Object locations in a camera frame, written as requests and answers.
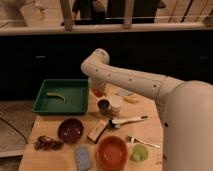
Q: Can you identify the red apple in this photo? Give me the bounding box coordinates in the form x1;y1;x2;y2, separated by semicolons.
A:
92;89;103;97

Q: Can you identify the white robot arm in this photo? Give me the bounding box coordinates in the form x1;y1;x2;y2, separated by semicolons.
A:
81;48;213;171

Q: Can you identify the green plastic tray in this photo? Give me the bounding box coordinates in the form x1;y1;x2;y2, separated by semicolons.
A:
33;79;89;115

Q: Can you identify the metal can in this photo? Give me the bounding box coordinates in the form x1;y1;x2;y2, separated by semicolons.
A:
98;99;110;115

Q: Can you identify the white cup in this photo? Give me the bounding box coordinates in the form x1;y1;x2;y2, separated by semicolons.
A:
109;95;124;115

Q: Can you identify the yellow object on table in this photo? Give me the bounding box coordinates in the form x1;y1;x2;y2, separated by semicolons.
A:
122;96;139;103

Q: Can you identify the beige rectangular box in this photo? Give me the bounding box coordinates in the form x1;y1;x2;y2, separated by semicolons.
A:
87;120;108;143

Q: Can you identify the yellow banana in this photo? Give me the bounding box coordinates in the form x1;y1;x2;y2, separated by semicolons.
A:
46;92;66;103

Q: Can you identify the dark maroon bowl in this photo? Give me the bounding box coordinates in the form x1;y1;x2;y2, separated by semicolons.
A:
57;118;84;144

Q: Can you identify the metal fork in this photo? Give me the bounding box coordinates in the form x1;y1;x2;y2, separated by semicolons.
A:
125;135;160;148

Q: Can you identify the wooden railing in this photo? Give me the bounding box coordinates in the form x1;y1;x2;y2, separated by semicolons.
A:
0;0;213;35

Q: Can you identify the orange bowl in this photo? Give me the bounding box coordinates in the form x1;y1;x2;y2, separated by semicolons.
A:
95;136;128;171

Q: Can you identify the bunch of dried grapes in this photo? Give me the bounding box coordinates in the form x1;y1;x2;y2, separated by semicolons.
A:
34;135;63;151

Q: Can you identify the blue sponge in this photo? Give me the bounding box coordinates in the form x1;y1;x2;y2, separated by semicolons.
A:
74;146;92;171

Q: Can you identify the light green cup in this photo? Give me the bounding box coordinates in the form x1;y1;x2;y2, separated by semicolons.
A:
131;144;148;162

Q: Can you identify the black cable left floor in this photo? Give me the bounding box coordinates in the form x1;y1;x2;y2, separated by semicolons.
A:
0;117;30;145

